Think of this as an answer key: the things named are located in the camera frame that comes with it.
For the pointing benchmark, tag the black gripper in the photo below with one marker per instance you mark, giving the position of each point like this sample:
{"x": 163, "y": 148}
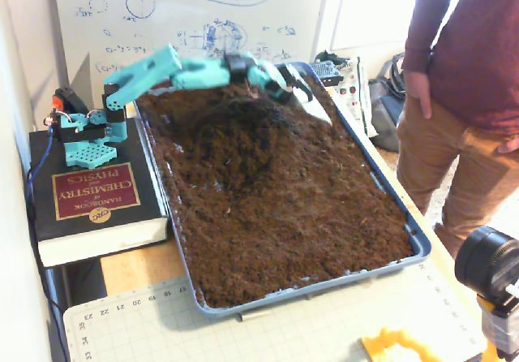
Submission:
{"x": 289, "y": 83}

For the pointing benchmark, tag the short metal bar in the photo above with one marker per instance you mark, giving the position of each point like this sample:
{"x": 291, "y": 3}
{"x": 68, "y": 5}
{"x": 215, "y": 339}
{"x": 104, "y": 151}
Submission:
{"x": 253, "y": 316}

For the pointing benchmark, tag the yellow grey camera stand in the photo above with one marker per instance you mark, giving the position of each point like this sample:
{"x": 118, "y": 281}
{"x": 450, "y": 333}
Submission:
{"x": 498, "y": 329}

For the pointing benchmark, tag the person's right hand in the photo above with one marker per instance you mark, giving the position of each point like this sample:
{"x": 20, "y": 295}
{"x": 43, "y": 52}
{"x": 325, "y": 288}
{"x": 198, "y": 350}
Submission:
{"x": 417, "y": 90}

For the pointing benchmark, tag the whiteboard with blue drawings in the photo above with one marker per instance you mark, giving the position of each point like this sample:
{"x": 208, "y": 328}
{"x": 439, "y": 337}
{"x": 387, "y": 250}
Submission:
{"x": 182, "y": 13}

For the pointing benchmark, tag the brown soil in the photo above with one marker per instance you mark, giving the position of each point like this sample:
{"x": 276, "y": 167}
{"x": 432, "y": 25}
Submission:
{"x": 284, "y": 183}

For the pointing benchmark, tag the yellow plastic part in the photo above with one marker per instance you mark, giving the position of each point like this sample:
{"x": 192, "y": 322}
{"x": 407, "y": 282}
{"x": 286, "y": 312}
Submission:
{"x": 389, "y": 343}

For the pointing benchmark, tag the person's left hand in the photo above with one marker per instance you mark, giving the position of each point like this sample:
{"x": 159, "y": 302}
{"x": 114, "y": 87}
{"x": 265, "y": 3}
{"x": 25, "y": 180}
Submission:
{"x": 511, "y": 147}

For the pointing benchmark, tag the black camera lens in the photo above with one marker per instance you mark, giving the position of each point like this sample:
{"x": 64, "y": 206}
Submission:
{"x": 486, "y": 260}

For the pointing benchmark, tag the grey backpack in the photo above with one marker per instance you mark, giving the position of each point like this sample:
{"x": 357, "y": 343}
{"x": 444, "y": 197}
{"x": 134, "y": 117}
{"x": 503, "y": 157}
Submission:
{"x": 385, "y": 110}

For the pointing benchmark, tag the grey gridded cutting mat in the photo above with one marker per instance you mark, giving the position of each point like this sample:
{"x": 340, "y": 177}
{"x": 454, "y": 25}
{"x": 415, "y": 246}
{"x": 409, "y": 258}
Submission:
{"x": 284, "y": 337}

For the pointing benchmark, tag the black chemistry physics handbook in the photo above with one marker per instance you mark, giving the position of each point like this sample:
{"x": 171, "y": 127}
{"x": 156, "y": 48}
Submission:
{"x": 97, "y": 191}

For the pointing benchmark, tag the white electronics box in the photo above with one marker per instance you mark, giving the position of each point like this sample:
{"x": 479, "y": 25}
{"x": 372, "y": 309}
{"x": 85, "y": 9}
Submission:
{"x": 357, "y": 94}

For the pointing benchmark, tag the teal robot arm with base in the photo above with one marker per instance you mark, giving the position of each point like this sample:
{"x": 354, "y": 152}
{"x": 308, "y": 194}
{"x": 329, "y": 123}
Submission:
{"x": 150, "y": 70}

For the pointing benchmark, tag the blue plastic tray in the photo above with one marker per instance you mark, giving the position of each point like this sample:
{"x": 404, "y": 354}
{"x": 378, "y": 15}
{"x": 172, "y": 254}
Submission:
{"x": 421, "y": 252}

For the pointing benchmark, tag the person maroon sweater tan trousers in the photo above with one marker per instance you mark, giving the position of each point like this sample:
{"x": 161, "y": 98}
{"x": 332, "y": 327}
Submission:
{"x": 478, "y": 74}

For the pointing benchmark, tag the person's right forearm maroon sleeve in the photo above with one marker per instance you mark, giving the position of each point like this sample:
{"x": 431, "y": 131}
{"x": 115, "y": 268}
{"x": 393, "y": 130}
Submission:
{"x": 425, "y": 25}

